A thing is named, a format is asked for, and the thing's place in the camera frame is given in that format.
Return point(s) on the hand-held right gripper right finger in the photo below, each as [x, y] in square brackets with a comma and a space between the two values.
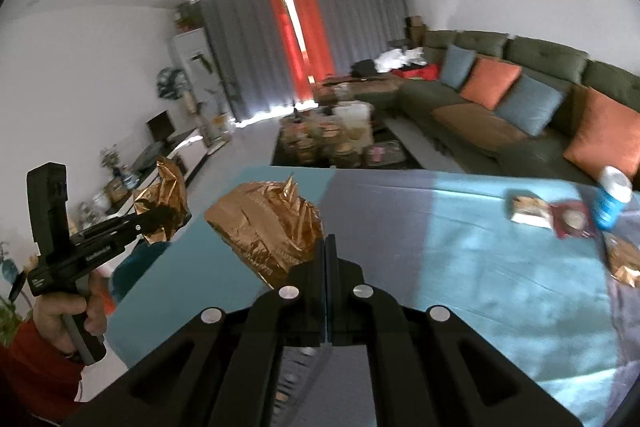
[345, 279]

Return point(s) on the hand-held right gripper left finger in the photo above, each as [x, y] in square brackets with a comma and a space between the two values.
[310, 279]

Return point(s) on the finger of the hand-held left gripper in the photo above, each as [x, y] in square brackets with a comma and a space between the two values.
[142, 244]
[125, 224]

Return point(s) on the small gold foil wrapper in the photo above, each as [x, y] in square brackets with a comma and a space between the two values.
[165, 192]

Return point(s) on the large gold foil bag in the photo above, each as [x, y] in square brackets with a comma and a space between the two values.
[260, 227]

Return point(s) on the person's left forearm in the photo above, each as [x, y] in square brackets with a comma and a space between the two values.
[35, 374]

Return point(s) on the person's left hand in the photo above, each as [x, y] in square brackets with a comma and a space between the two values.
[50, 314]

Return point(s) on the dried flower vase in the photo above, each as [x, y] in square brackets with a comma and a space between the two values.
[111, 159]

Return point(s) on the white TV cabinet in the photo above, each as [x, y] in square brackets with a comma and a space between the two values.
[190, 152]

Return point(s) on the black monitor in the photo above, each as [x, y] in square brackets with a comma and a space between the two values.
[160, 127]

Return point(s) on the printed teal tablecloth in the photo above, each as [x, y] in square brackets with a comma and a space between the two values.
[450, 307]

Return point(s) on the dark coffee table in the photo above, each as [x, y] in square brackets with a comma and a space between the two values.
[395, 157]

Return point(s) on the pile of snack packets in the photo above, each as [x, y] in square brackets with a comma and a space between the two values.
[310, 137]

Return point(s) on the floor fan with patterned cover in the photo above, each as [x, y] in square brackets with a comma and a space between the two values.
[170, 83]

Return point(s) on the white paper bag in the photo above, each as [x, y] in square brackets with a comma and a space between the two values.
[352, 121]

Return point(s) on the white standing air conditioner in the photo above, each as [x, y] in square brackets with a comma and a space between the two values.
[202, 77]

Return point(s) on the beige snack packet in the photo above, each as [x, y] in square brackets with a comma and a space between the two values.
[529, 211]

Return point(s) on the grey and orange curtain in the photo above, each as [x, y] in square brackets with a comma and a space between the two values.
[360, 17]
[235, 52]

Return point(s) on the black cloth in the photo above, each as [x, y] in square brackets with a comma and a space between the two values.
[365, 68]

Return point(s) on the small potted plant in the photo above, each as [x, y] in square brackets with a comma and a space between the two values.
[186, 19]

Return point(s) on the red cloth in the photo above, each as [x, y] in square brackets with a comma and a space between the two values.
[417, 73]

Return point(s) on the white clothes pile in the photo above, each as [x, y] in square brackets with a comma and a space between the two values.
[400, 59]

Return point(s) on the dark red snack packet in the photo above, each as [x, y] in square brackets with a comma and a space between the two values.
[574, 219]

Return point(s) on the small blue pillow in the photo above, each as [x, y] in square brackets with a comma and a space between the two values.
[457, 66]

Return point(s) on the large blue pillow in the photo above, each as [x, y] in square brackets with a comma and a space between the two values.
[529, 104]

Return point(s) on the brown cardboard boxes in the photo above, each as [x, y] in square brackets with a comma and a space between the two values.
[416, 31]

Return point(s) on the blue jar with white lid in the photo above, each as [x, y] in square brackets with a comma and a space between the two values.
[611, 202]

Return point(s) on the torn gold foil wrapper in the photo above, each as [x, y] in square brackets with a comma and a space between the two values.
[624, 262]

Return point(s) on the large orange pillow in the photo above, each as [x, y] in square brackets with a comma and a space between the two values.
[607, 137]

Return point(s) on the green corner sofa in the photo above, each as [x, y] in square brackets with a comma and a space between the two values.
[545, 57]

